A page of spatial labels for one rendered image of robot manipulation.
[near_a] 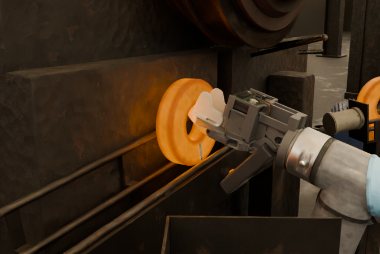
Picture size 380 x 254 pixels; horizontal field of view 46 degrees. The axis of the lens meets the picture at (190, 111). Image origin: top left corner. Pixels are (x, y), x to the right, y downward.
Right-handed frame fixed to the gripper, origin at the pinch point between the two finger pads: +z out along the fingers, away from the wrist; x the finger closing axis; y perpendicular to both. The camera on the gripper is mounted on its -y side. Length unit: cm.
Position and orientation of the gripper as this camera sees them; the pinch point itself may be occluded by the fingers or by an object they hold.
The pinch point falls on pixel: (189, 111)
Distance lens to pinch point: 78.4
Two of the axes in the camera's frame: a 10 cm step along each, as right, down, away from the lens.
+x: -5.9, 1.9, -7.8
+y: 2.0, -9.1, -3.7
